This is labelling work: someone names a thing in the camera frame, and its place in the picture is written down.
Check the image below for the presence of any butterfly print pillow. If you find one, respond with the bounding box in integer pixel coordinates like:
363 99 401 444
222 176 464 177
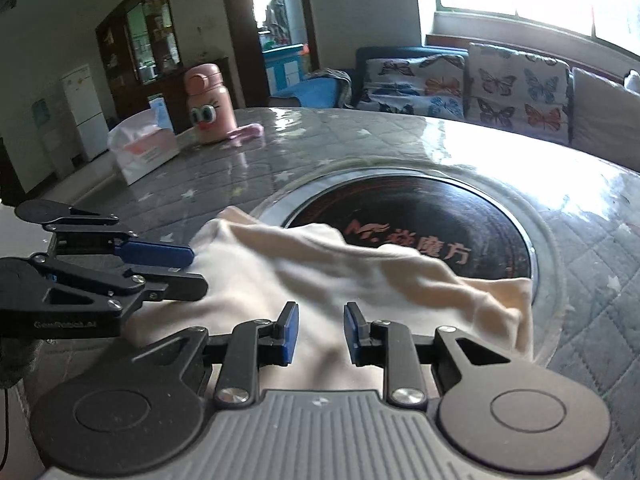
465 42 573 143
357 52 468 121

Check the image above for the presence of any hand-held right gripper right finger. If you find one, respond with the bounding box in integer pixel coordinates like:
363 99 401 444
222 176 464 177
343 301 513 406

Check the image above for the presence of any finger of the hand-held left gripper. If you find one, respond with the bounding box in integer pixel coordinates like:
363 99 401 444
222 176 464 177
47 215 195 270
30 254 208 322

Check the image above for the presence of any light blue carton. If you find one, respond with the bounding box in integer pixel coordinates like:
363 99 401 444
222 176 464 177
148 94 173 133

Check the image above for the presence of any pink water bottle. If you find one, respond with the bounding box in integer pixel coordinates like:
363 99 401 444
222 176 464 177
184 63 238 145

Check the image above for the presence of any white refrigerator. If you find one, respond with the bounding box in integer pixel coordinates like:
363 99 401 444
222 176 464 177
61 63 111 162

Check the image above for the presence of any round black induction cooktop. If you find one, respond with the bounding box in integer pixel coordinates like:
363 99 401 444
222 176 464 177
250 167 571 311

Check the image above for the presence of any white plastic bag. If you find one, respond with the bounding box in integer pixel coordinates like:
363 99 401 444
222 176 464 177
107 110 180 186

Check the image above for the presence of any grey patterned blanket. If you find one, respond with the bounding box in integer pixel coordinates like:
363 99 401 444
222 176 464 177
307 67 353 106

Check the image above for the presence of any thin black cable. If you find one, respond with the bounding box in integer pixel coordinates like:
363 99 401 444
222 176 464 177
0 389 12 467

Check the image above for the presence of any plain grey pillow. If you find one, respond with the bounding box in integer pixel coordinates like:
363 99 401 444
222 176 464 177
570 66 640 173

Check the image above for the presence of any dark wooden display cabinet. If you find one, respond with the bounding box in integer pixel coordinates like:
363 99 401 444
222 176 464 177
95 0 231 136

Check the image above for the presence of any dark wooden door frame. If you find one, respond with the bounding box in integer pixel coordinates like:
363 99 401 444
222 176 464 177
217 0 321 108

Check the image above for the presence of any grey quilted star table cover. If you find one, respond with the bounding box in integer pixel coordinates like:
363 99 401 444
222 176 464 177
0 105 640 480

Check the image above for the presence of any blue sofa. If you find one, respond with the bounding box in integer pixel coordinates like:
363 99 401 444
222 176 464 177
270 46 640 171

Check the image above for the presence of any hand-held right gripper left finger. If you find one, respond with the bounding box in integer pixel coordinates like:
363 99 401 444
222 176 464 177
131 301 301 408

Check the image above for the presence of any blue low cabinet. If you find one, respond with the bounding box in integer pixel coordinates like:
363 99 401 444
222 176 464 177
262 42 311 96

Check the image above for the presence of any beige garment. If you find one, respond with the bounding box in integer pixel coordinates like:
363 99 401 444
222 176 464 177
122 205 535 393

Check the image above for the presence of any person's left hand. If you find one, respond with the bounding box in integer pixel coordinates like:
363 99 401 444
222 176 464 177
0 336 51 392

